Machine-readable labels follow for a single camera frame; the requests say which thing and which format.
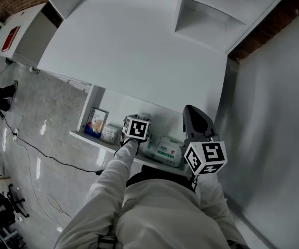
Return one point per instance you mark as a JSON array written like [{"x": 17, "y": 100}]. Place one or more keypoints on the white drawer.
[{"x": 118, "y": 105}]

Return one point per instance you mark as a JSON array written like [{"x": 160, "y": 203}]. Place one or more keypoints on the person's black trousers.
[{"x": 159, "y": 174}]

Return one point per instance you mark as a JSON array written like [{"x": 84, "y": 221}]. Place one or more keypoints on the person's white jacket torso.
[{"x": 164, "y": 216}]

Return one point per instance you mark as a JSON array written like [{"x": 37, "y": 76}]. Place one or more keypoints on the white open shelf unit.
[{"x": 203, "y": 22}]

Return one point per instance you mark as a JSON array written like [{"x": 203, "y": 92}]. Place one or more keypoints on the white patterned box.
[{"x": 109, "y": 133}]

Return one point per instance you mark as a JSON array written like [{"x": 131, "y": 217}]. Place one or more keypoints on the small white floor device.
[{"x": 34, "y": 70}]

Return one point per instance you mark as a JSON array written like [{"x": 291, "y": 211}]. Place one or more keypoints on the person's left forearm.
[{"x": 118, "y": 165}]

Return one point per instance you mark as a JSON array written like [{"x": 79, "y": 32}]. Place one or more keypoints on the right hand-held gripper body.
[{"x": 206, "y": 154}]

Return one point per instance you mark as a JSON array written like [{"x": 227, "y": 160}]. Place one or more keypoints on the green white wet wipes pack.
[{"x": 164, "y": 152}]

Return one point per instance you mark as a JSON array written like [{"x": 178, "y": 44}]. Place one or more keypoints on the red book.
[{"x": 10, "y": 39}]

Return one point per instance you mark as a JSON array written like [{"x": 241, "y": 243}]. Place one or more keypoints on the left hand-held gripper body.
[{"x": 136, "y": 128}]

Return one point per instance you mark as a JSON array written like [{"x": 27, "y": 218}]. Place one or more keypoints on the printed medicine box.
[{"x": 96, "y": 123}]

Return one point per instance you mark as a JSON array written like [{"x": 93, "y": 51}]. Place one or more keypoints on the white bed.
[{"x": 268, "y": 113}]

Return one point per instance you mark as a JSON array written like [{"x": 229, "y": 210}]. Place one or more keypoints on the small white side desk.
[{"x": 30, "y": 30}]

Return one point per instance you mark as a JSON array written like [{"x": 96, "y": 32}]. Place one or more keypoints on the large white desk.
[{"x": 126, "y": 48}]

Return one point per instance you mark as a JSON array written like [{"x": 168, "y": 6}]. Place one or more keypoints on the white power strip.
[{"x": 15, "y": 134}]

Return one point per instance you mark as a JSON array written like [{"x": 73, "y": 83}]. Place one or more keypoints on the person's right forearm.
[{"x": 211, "y": 191}]

